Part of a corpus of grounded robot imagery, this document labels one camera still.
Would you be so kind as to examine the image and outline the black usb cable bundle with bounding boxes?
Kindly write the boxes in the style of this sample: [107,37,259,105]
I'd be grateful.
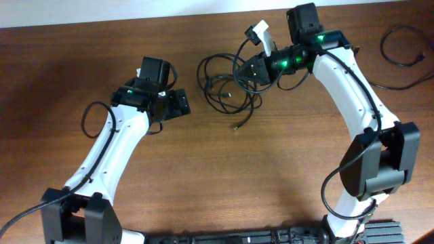
[196,53,264,130]

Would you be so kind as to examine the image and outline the black usb cable separated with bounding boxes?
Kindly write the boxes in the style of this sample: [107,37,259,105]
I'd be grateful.
[368,24,433,91]

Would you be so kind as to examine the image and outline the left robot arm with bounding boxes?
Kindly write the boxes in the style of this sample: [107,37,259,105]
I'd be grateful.
[41,57,190,243]

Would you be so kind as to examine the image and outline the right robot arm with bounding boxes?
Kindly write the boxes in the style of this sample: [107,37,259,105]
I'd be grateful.
[233,3,420,243]

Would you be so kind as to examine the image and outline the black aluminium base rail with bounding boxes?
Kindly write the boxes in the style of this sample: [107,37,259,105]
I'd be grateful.
[143,221,405,244]

